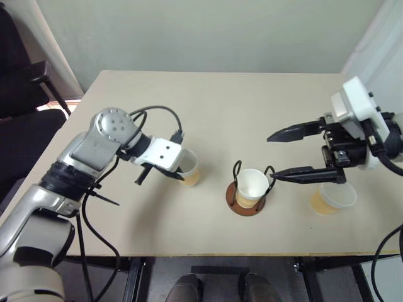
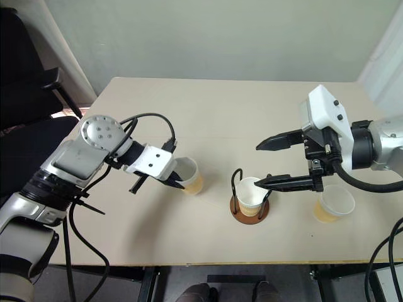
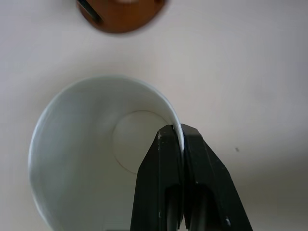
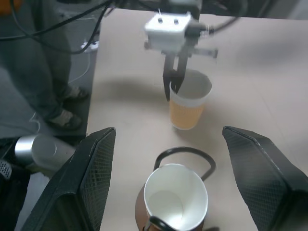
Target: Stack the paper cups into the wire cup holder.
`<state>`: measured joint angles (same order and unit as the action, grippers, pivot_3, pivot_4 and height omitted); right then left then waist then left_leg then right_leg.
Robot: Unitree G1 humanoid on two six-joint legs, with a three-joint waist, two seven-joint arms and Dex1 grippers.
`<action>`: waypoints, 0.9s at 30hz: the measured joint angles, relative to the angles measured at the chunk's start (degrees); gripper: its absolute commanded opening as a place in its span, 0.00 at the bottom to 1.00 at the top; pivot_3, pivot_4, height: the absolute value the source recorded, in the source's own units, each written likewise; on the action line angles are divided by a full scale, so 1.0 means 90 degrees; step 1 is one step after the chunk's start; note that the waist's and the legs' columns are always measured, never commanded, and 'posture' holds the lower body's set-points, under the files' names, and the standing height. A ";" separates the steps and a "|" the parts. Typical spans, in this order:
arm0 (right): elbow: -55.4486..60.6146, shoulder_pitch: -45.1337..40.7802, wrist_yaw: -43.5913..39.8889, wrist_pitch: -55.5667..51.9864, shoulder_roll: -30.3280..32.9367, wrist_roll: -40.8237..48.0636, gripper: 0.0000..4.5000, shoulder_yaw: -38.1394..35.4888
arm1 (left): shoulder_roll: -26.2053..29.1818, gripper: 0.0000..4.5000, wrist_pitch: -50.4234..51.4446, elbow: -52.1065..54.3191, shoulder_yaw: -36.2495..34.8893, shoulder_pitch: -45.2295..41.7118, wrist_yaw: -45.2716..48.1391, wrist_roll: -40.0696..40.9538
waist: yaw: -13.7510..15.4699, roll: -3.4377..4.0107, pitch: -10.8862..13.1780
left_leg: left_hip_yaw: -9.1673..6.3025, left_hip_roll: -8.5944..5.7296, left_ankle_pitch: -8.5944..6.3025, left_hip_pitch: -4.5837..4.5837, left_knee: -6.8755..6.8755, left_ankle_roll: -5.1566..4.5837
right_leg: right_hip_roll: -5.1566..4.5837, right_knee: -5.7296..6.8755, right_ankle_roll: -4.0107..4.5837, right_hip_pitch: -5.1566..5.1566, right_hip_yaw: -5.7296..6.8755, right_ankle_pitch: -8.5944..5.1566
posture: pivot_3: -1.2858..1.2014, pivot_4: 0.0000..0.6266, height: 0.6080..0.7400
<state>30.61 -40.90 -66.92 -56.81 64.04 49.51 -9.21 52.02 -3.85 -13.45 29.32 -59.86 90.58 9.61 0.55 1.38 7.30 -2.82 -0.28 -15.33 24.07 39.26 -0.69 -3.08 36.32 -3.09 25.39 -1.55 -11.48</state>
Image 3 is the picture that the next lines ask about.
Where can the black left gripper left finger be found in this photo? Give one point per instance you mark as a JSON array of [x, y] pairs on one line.
[[154, 173]]

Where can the white paper cup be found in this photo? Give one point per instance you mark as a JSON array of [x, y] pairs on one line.
[[79, 154]]

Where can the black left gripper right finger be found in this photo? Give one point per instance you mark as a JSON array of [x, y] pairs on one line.
[[209, 173]]

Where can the brown wooden holder base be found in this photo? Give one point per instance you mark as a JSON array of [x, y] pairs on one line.
[[125, 15]]

